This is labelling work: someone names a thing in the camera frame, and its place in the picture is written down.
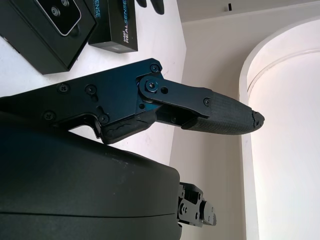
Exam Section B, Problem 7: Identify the small silver depth camera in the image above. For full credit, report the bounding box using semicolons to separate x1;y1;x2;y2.
34;0;82;37

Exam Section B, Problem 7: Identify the black camera box base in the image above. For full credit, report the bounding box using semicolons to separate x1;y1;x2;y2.
0;0;98;76

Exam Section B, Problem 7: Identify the black RealSense box lid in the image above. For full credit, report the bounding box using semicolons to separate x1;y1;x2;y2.
88;0;139;54

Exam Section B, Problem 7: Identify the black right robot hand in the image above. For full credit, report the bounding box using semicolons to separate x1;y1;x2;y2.
0;57;266;240

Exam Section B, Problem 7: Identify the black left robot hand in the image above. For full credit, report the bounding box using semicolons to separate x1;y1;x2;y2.
136;0;166;15

